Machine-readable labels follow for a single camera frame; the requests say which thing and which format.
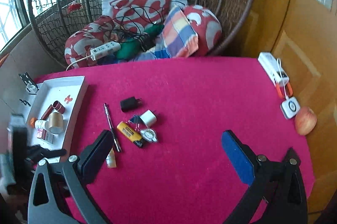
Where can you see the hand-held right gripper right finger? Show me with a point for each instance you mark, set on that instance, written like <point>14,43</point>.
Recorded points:
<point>237,158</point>

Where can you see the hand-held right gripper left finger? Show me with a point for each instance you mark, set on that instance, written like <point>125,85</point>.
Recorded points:
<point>96,158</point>

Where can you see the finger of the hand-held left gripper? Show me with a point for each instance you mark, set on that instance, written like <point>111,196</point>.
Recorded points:
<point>47,153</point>

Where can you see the small cream tube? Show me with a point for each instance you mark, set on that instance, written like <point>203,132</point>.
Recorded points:
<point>111,159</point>

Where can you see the red box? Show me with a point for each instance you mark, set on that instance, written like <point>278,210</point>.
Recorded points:
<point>45,135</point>

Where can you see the white bottle orange cap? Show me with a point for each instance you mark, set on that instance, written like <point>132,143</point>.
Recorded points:
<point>41,124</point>

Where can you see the brown tape roll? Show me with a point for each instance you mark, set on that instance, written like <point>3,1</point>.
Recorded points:
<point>55,121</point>

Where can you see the metal pen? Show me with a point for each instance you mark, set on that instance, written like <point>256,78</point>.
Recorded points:
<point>112,126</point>

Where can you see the dark red tube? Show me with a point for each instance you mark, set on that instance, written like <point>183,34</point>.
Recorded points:
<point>47,112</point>

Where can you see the yellow lighter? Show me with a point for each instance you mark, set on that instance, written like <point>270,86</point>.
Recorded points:
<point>129,133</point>

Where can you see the dark red cylinder tin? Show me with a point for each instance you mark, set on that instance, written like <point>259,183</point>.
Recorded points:
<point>59,106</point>

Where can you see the blue binder clip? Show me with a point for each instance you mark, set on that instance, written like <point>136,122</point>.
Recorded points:
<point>134,119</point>

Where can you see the black charger plug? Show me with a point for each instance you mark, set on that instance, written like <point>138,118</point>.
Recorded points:
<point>129,104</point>

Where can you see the white charger plug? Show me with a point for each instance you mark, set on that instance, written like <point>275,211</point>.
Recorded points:
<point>148,117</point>

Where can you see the white tray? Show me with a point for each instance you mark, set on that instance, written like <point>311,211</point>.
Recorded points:
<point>60,87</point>

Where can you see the small white square device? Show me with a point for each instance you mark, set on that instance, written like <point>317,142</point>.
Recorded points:
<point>290,107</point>

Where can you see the pink tablecloth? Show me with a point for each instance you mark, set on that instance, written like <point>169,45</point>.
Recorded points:
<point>189,97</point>

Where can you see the red apple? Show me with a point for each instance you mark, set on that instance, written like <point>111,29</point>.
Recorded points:
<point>305,121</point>

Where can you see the white power bank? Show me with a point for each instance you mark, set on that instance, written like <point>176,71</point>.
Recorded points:
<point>270,66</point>

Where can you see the white power strip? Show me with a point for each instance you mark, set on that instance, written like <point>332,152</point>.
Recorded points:
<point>105,49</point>

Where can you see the green cloth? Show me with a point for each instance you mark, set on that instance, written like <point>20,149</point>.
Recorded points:
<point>129,47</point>

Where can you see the red white seat cushion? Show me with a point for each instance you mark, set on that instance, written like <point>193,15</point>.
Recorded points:
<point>205,26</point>

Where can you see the window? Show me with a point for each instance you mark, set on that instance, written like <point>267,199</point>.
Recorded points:
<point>10,10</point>

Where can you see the striped colourful cloth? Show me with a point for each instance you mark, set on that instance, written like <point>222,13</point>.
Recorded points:
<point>176,31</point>

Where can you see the wooden door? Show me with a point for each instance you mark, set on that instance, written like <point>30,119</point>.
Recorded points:
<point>302,29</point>

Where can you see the flat red white cushion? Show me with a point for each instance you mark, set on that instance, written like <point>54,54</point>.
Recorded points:
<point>139,6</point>

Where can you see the black metal bracket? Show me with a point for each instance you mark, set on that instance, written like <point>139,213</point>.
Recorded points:
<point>26,80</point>

